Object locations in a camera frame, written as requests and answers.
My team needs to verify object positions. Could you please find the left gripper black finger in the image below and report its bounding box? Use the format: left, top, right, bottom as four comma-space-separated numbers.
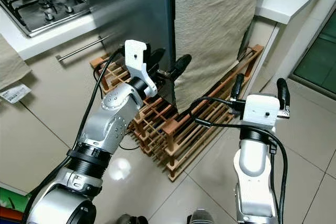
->
148, 48, 166, 71
172, 54, 192, 82

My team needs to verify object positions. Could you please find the beige ribbed towel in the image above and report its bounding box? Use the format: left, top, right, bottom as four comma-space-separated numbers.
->
173, 0, 263, 112

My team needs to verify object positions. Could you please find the white paper label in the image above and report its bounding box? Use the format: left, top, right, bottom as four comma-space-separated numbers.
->
0, 83, 32, 104

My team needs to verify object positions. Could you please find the beige counter cloth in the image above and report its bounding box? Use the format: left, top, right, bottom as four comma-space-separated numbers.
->
0, 35, 17, 89

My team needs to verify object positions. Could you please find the green tinted glass sliding door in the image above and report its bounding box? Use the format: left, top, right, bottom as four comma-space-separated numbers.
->
291, 9, 336, 86

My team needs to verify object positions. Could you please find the wooden wine rack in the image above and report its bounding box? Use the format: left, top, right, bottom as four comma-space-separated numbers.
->
90, 45, 265, 182

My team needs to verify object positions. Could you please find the cream kitchen cabinet run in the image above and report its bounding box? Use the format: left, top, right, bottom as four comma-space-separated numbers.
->
0, 0, 116, 193

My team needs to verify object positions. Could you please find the steel gas hob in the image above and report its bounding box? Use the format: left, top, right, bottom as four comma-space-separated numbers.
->
1, 0, 91, 37

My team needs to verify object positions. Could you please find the green plastic crate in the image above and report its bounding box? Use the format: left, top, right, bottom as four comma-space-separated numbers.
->
0, 185, 29, 214

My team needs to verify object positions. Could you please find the grey right robot foot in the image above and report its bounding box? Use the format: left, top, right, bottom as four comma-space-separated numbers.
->
187, 209, 216, 224

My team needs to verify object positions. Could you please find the grey robot foot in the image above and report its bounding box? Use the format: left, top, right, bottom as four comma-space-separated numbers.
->
187, 209, 216, 224
115, 214, 148, 224

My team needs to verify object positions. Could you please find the orange plastic crate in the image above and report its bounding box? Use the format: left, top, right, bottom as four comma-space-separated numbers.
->
0, 206, 27, 222

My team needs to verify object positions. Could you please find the grey left robot foot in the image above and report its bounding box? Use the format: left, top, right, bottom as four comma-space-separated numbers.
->
115, 214, 148, 224

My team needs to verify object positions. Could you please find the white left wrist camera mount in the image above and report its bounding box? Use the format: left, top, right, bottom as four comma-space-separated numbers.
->
124, 39, 158, 98

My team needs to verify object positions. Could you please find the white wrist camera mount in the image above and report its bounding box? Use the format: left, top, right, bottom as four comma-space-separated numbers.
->
239, 94, 281, 130
124, 39, 158, 98

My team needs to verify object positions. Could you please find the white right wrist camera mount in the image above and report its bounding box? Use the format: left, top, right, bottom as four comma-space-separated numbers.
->
239, 94, 281, 130

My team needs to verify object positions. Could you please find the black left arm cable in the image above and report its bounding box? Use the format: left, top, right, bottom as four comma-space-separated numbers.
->
26, 46, 127, 219

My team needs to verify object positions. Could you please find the metal cabinet bar handle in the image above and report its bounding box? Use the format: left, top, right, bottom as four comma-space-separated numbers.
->
55, 34, 111, 62

